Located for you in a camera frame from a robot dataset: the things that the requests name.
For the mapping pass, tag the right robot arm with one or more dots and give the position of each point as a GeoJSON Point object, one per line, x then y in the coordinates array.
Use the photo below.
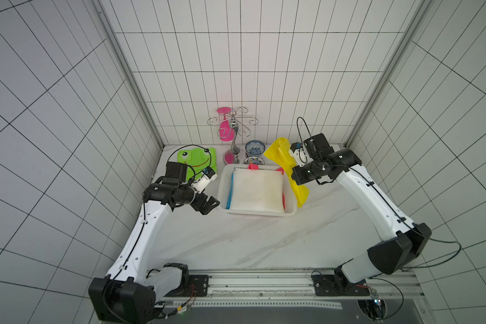
{"type": "Point", "coordinates": [402, 240]}

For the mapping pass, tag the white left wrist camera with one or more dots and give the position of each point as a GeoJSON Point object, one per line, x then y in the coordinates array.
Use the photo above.
{"type": "Point", "coordinates": [208, 175]}

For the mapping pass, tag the silver wire cup stand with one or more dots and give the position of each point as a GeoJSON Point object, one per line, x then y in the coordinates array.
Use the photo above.
{"type": "Point", "coordinates": [240, 122]}

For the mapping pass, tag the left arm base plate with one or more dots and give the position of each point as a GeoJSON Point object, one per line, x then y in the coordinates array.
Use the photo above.
{"type": "Point", "coordinates": [197, 285]}

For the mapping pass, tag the blue raincoat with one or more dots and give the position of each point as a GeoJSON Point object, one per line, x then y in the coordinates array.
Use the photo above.
{"type": "Point", "coordinates": [231, 190]}

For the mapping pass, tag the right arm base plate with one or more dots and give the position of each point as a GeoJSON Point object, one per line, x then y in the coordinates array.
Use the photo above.
{"type": "Point", "coordinates": [330, 286]}

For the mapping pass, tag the pink bunny raincoat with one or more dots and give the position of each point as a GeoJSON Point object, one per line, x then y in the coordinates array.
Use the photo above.
{"type": "Point", "coordinates": [253, 166]}

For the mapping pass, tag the green frog raincoat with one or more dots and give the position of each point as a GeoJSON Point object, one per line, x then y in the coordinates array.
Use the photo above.
{"type": "Point", "coordinates": [198, 158]}

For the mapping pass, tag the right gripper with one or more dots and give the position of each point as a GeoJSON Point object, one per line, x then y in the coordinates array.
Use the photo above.
{"type": "Point", "coordinates": [304, 174]}

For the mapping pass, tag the electronics wiring bundle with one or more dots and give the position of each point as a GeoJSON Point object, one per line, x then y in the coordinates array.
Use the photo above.
{"type": "Point", "coordinates": [174, 308]}

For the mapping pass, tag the pink wine glass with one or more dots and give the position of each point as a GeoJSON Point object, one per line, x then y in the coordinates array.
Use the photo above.
{"type": "Point", "coordinates": [226, 132]}

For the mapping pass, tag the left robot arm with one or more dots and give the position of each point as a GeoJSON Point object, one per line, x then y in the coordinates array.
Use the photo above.
{"type": "Point", "coordinates": [131, 292]}

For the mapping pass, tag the blue patterned ceramic cup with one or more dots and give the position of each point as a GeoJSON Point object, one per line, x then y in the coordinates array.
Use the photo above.
{"type": "Point", "coordinates": [252, 160]}

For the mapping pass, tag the blue patterned ceramic bowl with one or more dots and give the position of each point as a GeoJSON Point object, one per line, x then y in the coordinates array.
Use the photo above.
{"type": "Point", "coordinates": [255, 148]}

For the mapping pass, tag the yellow raincoat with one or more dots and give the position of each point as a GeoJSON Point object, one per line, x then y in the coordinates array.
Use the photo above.
{"type": "Point", "coordinates": [279, 153]}

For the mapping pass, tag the aluminium mounting rail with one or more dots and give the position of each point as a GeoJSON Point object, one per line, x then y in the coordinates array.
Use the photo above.
{"type": "Point", "coordinates": [294, 288]}

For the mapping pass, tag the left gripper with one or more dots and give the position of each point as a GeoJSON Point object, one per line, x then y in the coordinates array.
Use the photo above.
{"type": "Point", "coordinates": [208, 206]}

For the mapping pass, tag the white raincoat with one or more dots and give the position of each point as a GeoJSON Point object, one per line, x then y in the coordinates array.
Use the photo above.
{"type": "Point", "coordinates": [241, 200]}

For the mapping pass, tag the white plastic perforated basket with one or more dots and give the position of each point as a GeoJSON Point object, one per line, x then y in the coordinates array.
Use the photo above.
{"type": "Point", "coordinates": [289, 200]}

